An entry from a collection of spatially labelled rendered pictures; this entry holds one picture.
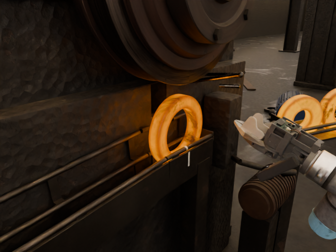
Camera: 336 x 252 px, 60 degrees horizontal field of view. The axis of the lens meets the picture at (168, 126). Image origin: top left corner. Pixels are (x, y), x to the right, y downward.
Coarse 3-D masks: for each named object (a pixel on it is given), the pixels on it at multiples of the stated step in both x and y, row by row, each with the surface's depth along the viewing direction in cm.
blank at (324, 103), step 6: (324, 96) 99; (330, 96) 97; (324, 102) 98; (330, 102) 97; (324, 108) 97; (330, 108) 98; (324, 114) 98; (330, 114) 98; (324, 120) 99; (330, 120) 99; (330, 126) 100
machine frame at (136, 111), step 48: (0, 0) 49; (48, 0) 55; (0, 48) 50; (48, 48) 57; (96, 48) 65; (0, 96) 52; (48, 96) 59; (96, 96) 62; (144, 96) 72; (192, 96) 88; (0, 144) 49; (48, 144) 56; (96, 144) 64; (144, 144) 77; (0, 192) 51; (48, 192) 58; (96, 192) 68; (144, 240) 87
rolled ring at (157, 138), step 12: (180, 96) 71; (168, 108) 68; (180, 108) 71; (192, 108) 75; (156, 120) 68; (168, 120) 69; (192, 120) 79; (156, 132) 67; (192, 132) 79; (156, 144) 68; (180, 144) 80; (156, 156) 71
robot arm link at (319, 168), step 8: (320, 152) 66; (328, 152) 66; (312, 160) 65; (320, 160) 64; (328, 160) 63; (312, 168) 64; (320, 168) 64; (328, 168) 63; (312, 176) 65; (320, 176) 63; (320, 184) 65
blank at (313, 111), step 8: (296, 96) 95; (304, 96) 94; (288, 104) 94; (296, 104) 94; (304, 104) 94; (312, 104) 95; (320, 104) 96; (280, 112) 95; (288, 112) 94; (296, 112) 95; (312, 112) 96; (320, 112) 97; (304, 120) 100; (312, 120) 97; (320, 120) 98
